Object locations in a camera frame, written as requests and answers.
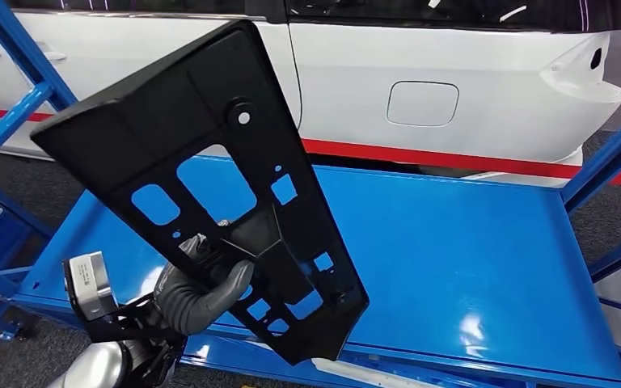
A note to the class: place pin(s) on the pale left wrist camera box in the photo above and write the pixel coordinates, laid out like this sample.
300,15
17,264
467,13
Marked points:
91,284

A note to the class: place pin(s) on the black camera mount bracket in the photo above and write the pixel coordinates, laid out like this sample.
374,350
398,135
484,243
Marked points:
128,326

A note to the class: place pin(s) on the white car with red stripe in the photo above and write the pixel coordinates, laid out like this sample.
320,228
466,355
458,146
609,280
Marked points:
450,64

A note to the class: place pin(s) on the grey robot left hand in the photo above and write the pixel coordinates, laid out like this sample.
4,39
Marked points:
192,308

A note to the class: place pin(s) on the black plastic panel part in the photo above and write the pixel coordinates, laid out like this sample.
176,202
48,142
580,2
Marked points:
128,134

